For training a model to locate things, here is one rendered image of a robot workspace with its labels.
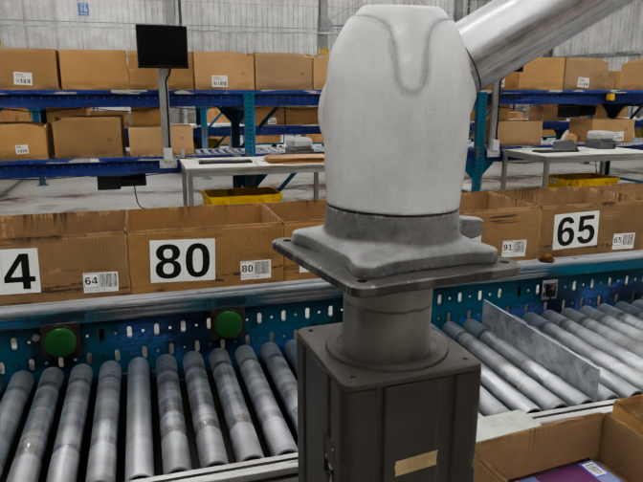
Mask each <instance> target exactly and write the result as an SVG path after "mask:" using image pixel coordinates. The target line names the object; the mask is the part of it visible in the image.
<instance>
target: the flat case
mask: <svg viewBox="0 0 643 482"><path fill-rule="evenodd" d="M507 481H508V482H623V481H621V480H620V479H618V478H617V477H616V476H614V475H613V474H611V473H610V472H609V471H607V470H605V469H604V468H603V467H601V466H600V465H598V464H597V463H595V462H594V461H593V460H591V459H590V458H583V459H580V460H576V461H573V462H569V463H566V464H562V465H559V466H556V467H552V468H549V469H545V470H542V471H536V472H532V473H529V474H526V475H522V476H519V477H515V478H512V479H508V480H507Z"/></svg>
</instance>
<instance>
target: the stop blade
mask: <svg viewBox="0 0 643 482"><path fill-rule="evenodd" d="M481 324H482V325H484V326H485V327H487V328H488V329H490V330H491V331H493V332H494V333H496V334H497V335H498V336H500V337H501V338H503V339H504V340H506V341H508V342H509V343H511V344H512V345H514V346H515V347H517V348H518V349H520V350H521V351H522V352H523V353H524V354H526V355H527V356H529V357H530V358H532V359H533V360H535V361H536V362H538V363H540V364H541V365H543V366H544V367H546V368H547V369H548V370H550V371H551V372H553V373H554V374H556V375H557V376H559V377H560V378H562V379H563V380H565V381H566V382H568V383H570V384H571V385H573V386H574V387H575V388H577V389H578V390H580V391H581V392H583V393H584V394H586V395H587V396H589V397H590V398H591V399H592V400H593V401H594V402H595V403H596V398H597V390H598V382H599V374H600V368H599V367H597V366H595V365H594V364H592V363H590V362H589V361H586V360H585V359H583V358H582V357H580V356H578V355H577V354H575V353H573V352H572V351H570V350H568V349H567V348H565V347H563V346H562V345H561V344H559V343H558V342H556V341H554V340H552V339H550V338H549V337H547V336H545V335H544V334H542V333H540V332H539V331H537V330H535V329H534V328H532V327H530V326H529V325H527V324H525V323H524V322H522V321H520V320H519V319H517V318H515V317H513V316H511V315H510V314H508V313H506V312H505V311H503V310H501V309H500V308H499V307H497V306H496V305H494V304H492V303H491V302H489V301H487V300H486V299H483V308H482V322H481Z"/></svg>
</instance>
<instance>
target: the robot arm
mask: <svg viewBox="0 0 643 482"><path fill-rule="evenodd" d="M633 1H635V0H493V1H492V2H490V3H488V4H487V5H485V6H483V7H482V8H480V9H478V10H477V11H474V12H473V13H471V14H469V15H467V16H466V17H464V18H462V19H461V20H459V21H457V22H456V23H455V22H454V21H453V20H452V19H450V18H449V16H448V15H447V14H446V12H444V11H443V10H442V9H441V8H439V7H433V6H414V5H366V6H363V7H361V8H360V9H359V10H358V11H357V12H356V13H355V14H354V16H351V17H350V18H348V20H347V21H346V23H345V24H344V27H343V28H342V30H341V32H340V33H339V35H338V37H337V39H336V41H335V43H334V45H333V48H332V50H331V53H330V56H329V61H328V69H327V79H326V83H325V85H324V87H323V89H322V92H321V96H320V101H319V108H318V120H319V126H320V130H321V134H322V137H323V144H324V171H325V181H326V207H325V215H324V225H321V226H315V227H310V228H304V229H298V230H294V231H293V240H292V242H293V244H296V245H299V246H303V247H305V248H308V249H310V250H312V251H314V252H317V253H318V254H320V255H322V256H324V257H326V258H328V259H330V260H332V261H334V262H335V263H337V264H339V265H341V266H343V267H345V268H347V269H348V270H350V272H351V273H352V275H354V276H356V277H358V278H362V279H378V278H383V277H386V276H389V275H393V274H404V273H411V272H419V271H426V270H433V269H440V268H448V267H454V266H462V265H470V264H492V263H496V262H497V259H498V250H497V249H496V248H495V247H492V246H490V245H487V244H484V243H481V242H478V241H476V240H473V238H476V237H479V236H480V235H481V234H482V233H483V222H482V220H481V218H478V217H475V216H466V215H459V206H460V197H461V189H462V185H463V180H464V175H465V167H466V160H467V152H468V141H469V130H470V114H471V112H472V110H473V107H474V104H475V101H476V99H477V93H478V92H479V91H481V90H483V89H484V88H486V87H488V86H490V85H491V84H493V83H495V82H496V81H498V80H500V79H502V78H503V77H506V76H507V75H509V74H511V73H513V72H514V71H516V70H518V69H519V68H520V67H522V66H524V65H525V64H527V63H529V62H530V61H532V60H534V59H536V58H537V57H539V56H541V55H543V54H545V53H547V52H548V51H550V50H552V49H553V48H555V47H557V46H559V45H560V44H562V43H564V42H565V41H567V40H568V39H570V38H571V37H573V36H575V35H576V34H578V33H581V32H582V31H584V30H586V29H587V28H589V27H591V26H592V25H594V24H596V23H598V22H599V21H601V20H603V19H604V18H606V17H608V16H610V15H611V14H613V13H615V12H616V11H619V10H621V9H622V8H624V7H626V6H627V5H629V4H630V3H632V2H633Z"/></svg>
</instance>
